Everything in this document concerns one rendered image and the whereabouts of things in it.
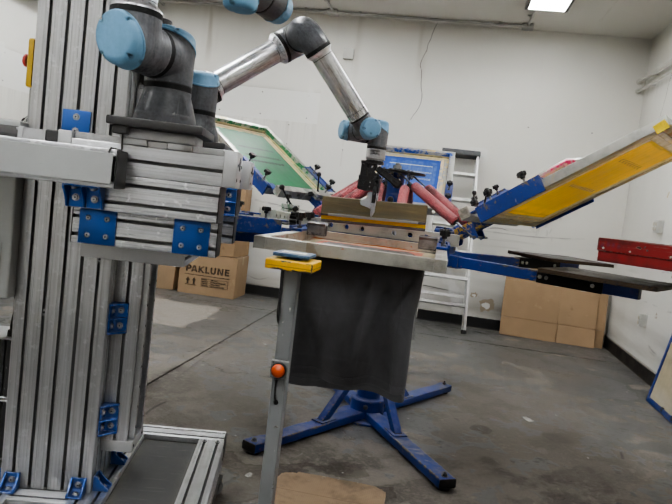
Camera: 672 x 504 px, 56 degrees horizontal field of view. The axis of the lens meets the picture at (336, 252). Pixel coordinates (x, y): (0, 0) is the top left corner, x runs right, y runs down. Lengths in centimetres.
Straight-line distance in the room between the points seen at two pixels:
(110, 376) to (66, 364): 13
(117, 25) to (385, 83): 536
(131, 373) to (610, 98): 572
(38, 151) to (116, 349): 65
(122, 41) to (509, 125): 547
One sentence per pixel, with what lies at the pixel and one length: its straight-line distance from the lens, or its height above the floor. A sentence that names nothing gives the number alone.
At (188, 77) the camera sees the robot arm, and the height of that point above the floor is 138.
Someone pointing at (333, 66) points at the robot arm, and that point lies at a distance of 226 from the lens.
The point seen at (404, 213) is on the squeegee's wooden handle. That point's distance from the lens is 243.
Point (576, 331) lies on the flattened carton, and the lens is 666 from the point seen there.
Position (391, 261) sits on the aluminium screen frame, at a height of 97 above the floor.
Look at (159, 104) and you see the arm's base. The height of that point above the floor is 130.
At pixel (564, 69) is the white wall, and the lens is 683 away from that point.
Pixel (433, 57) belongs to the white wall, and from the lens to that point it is 677.
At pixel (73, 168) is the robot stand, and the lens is 152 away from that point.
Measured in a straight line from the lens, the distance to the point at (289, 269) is 168.
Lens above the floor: 113
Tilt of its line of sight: 5 degrees down
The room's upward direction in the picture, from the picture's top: 7 degrees clockwise
